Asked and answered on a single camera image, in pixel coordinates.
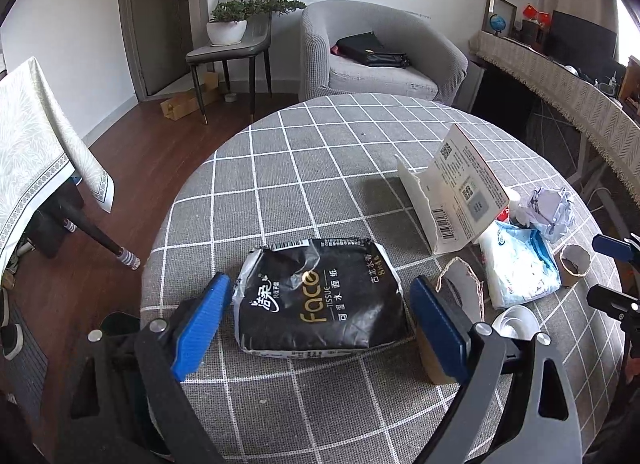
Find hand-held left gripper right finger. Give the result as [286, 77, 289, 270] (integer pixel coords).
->
[409, 275, 583, 464]

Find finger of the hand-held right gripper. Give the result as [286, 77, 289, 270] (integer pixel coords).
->
[586, 284, 640, 327]
[591, 233, 640, 265]

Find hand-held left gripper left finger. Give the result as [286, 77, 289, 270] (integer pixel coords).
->
[55, 271, 233, 464]

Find white paper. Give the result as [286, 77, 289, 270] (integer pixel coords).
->
[520, 187, 576, 244]

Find blue white plastic wrapper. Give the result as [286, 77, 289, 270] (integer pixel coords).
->
[477, 221, 562, 310]

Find black tissue packet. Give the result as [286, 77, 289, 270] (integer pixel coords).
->
[234, 238, 413, 360]

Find cardboard tube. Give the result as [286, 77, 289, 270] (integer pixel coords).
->
[559, 243, 593, 289]

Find white paper cup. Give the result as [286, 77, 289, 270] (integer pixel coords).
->
[492, 305, 542, 342]

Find white cardboard box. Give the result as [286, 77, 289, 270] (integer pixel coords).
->
[396, 124, 511, 256]

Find black table leg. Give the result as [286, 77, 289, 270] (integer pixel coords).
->
[62, 194, 142, 272]

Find dark ribbed floor mat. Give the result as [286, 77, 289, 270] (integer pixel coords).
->
[7, 301, 48, 397]

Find side table with lace cloth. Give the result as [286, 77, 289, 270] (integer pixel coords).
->
[468, 30, 640, 205]

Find grey checked tablecloth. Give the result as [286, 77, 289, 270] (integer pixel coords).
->
[140, 93, 626, 464]

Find dark shoe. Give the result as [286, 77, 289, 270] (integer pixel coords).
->
[0, 321, 25, 361]

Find black television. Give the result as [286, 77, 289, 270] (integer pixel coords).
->
[542, 10, 618, 76]

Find flat cardboard box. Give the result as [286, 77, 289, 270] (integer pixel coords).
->
[192, 71, 221, 105]
[160, 89, 201, 121]

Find white patterned tablecloth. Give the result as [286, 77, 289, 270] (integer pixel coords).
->
[0, 56, 116, 275]

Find small red flags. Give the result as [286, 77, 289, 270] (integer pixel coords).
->
[521, 4, 551, 27]

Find grey dining chair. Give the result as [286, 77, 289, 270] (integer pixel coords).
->
[186, 0, 275, 125]

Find black handbag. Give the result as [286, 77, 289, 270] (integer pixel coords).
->
[331, 31, 412, 69]

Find grey armchair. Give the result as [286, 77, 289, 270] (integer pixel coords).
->
[299, 0, 468, 106]

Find potted green plant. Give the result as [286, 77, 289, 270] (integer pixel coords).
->
[206, 0, 307, 47]

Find brown door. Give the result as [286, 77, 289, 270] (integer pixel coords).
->
[117, 0, 193, 102]

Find wooden picture frame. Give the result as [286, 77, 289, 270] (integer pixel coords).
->
[481, 0, 518, 40]

